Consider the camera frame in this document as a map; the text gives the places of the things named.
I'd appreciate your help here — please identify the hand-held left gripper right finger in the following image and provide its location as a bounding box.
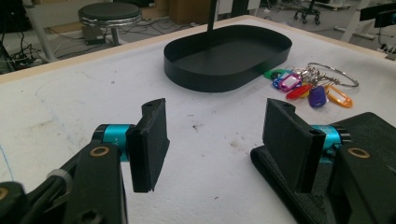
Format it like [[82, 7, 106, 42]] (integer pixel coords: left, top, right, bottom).
[[262, 97, 353, 194]]

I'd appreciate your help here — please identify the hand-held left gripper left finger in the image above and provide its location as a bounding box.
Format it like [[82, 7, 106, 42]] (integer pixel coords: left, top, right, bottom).
[[92, 97, 171, 194]]

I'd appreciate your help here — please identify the key ring with coloured tags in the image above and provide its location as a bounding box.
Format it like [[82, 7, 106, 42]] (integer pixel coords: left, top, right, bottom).
[[262, 62, 360, 109]]

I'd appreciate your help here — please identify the black oval tray with post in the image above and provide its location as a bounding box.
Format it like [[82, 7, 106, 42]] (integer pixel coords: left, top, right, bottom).
[[163, 0, 293, 93]]

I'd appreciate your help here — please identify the black textured pouch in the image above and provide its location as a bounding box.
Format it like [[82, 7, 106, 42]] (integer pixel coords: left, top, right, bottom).
[[249, 111, 396, 224]]

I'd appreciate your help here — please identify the small grey floor box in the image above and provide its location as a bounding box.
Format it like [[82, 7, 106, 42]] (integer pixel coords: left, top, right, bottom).
[[81, 25, 107, 47]]

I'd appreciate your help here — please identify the black office chair base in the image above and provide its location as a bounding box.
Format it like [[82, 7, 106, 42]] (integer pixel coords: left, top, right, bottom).
[[293, 0, 322, 26]]

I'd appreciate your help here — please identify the white power strip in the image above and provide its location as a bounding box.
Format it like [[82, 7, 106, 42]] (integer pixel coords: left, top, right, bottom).
[[377, 42, 396, 62]]

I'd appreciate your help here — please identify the round black stool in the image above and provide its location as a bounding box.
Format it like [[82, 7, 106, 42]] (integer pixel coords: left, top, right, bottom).
[[78, 2, 143, 48]]

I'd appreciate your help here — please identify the brown wooden cabinet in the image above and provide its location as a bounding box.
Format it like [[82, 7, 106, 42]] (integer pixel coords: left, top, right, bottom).
[[167, 0, 213, 26]]

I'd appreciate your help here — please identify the white table leg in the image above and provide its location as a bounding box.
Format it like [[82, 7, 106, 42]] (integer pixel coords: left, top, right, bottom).
[[21, 0, 59, 63]]

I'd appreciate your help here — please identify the white desk frame leg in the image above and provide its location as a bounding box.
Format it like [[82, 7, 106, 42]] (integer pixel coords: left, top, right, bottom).
[[333, 0, 376, 42]]

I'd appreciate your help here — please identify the tangle of black cables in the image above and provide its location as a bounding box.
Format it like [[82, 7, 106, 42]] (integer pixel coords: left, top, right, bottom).
[[0, 29, 43, 74]]

